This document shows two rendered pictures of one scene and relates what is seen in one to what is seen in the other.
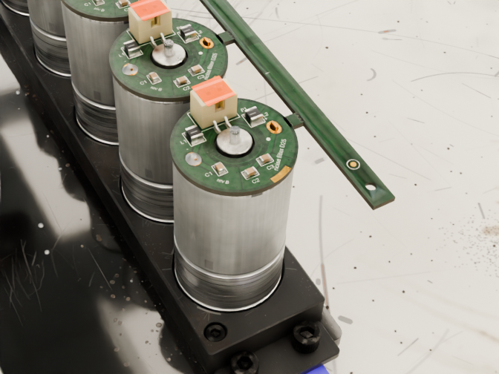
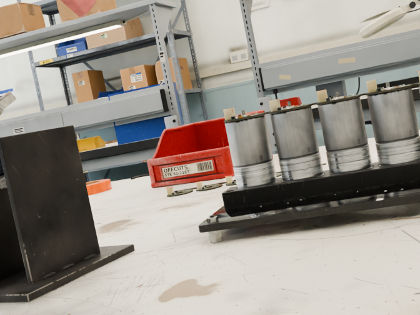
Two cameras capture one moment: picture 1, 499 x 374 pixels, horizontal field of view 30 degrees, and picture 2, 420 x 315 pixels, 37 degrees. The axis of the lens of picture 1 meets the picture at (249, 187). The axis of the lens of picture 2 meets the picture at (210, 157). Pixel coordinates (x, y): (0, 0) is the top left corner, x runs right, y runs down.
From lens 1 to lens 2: 0.35 m
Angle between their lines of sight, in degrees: 57
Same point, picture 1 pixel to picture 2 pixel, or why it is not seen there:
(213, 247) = not seen: outside the picture
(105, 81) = (360, 130)
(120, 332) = not seen: outside the picture
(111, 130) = (365, 160)
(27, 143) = (334, 195)
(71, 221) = (389, 188)
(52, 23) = (309, 147)
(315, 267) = not seen: outside the picture
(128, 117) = (397, 106)
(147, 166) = (409, 128)
